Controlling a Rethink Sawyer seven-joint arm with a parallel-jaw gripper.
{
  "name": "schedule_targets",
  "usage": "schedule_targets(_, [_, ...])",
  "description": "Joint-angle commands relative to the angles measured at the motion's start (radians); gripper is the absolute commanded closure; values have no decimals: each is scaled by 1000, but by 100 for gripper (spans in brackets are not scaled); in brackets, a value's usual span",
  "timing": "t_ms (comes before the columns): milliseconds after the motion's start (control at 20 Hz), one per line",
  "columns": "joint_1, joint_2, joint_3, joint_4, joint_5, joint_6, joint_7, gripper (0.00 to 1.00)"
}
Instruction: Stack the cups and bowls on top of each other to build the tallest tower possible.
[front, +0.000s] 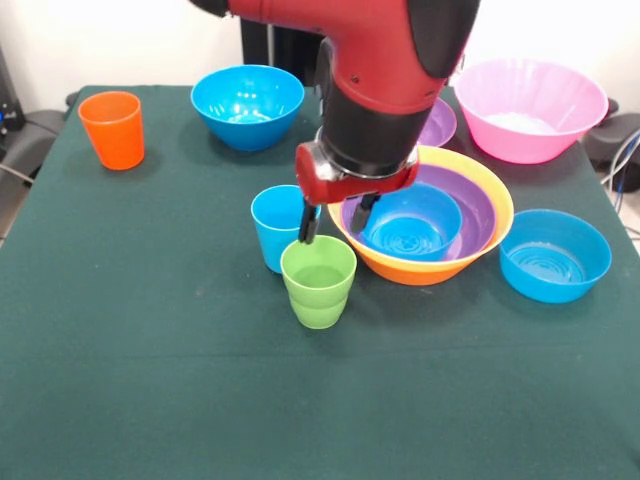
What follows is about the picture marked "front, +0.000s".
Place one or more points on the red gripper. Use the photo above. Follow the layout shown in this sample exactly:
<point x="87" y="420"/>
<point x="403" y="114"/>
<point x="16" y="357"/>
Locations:
<point x="325" y="185"/>

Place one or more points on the light blue plastic cup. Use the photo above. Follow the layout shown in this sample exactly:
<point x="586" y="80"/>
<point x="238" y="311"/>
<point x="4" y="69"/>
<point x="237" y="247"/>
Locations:
<point x="272" y="225"/>

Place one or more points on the shallow blue plastic bowl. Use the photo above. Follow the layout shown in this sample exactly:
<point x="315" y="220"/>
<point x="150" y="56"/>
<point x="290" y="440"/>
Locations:
<point x="555" y="260"/>
<point x="415" y="225"/>

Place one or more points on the purple plastic bowl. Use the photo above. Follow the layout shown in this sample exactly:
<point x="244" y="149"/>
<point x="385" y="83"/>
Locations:
<point x="440" y="122"/>
<point x="475" y="210"/>

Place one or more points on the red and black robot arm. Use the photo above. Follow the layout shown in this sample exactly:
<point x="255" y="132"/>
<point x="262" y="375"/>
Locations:
<point x="380" y="75"/>

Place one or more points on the green plastic cup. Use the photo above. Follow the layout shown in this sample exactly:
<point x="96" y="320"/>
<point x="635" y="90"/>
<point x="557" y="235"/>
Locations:
<point x="317" y="285"/>

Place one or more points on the orange plastic bowl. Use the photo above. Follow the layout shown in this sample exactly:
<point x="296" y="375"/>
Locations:
<point x="415" y="272"/>

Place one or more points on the deep blue plastic bowl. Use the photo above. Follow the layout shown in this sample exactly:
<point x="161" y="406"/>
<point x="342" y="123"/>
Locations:
<point x="247" y="110"/>

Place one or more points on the dark green tablecloth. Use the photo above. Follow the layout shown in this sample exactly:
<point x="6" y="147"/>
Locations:
<point x="320" y="400"/>

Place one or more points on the pink plastic bowl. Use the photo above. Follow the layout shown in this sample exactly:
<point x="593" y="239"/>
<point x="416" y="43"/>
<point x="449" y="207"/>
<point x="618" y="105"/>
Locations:
<point x="530" y="120"/>

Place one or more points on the orange plastic cup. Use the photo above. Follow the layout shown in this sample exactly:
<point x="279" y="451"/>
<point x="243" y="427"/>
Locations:
<point x="112" y="135"/>

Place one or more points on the black rounded equipment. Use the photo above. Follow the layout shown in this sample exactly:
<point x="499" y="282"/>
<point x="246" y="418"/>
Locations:
<point x="617" y="135"/>

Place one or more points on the black electronics box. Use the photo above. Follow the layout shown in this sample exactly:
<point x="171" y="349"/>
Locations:
<point x="9" y="100"/>

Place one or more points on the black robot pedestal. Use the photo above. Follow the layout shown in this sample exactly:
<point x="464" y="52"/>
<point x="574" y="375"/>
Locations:
<point x="295" y="55"/>

